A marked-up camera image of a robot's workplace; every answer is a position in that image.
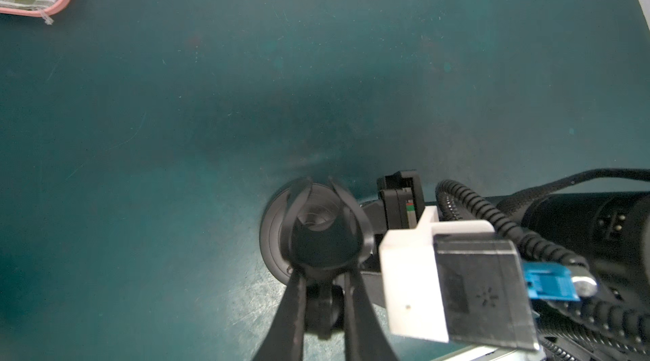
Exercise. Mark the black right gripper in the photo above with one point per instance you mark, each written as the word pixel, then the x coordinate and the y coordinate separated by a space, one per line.
pixel 399 205

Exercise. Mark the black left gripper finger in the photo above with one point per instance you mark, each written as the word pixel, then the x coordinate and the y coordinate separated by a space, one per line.
pixel 285 338

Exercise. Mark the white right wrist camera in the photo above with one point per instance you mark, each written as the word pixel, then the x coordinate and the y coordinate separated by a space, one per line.
pixel 456 282

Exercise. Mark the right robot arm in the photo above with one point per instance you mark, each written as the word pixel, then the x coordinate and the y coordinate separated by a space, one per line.
pixel 609 231

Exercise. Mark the black microphone stand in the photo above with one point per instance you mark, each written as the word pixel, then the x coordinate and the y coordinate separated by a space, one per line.
pixel 321 230

